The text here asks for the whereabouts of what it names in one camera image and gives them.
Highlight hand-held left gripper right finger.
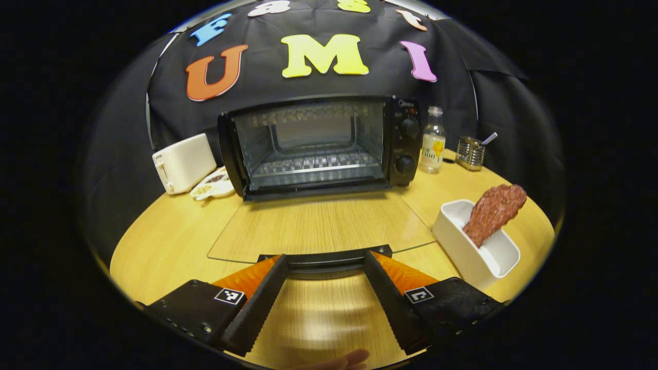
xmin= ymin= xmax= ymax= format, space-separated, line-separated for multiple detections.
xmin=363 ymin=250 xmax=508 ymax=357

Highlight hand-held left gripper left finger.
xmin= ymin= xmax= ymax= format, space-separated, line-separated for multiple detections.
xmin=135 ymin=254 xmax=289 ymax=358

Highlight brown meat drumstick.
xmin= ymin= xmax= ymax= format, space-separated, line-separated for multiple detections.
xmin=462 ymin=183 xmax=528 ymax=249

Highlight black electric oven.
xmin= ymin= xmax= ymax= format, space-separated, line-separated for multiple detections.
xmin=207 ymin=94 xmax=437 ymax=281

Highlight white rectangular dish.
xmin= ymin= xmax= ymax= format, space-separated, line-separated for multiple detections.
xmin=432 ymin=198 xmax=521 ymax=291

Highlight small white seasoning dish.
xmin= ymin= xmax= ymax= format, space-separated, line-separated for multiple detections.
xmin=190 ymin=166 xmax=236 ymax=201

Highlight white toaster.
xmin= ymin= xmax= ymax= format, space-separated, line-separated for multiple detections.
xmin=152 ymin=133 xmax=218 ymax=196

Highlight clear glass bottle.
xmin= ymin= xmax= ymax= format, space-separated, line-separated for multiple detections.
xmin=418 ymin=106 xmax=447 ymax=175

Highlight wire mesh cup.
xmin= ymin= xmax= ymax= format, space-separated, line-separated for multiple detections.
xmin=455 ymin=135 xmax=486 ymax=172

